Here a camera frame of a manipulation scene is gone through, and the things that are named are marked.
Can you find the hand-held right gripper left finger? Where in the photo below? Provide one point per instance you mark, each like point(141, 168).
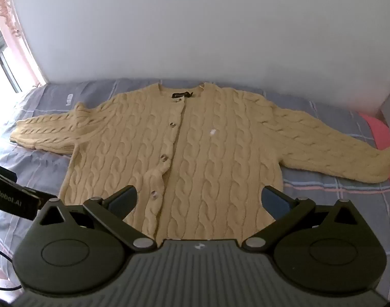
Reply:
point(124, 199)

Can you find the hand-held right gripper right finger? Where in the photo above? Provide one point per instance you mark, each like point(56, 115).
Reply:
point(274, 199)

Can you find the grey-blue plaid bed sheet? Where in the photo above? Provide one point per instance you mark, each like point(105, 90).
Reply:
point(326, 204)

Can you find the pink patterned curtain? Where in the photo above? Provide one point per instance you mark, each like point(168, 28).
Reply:
point(16, 22)

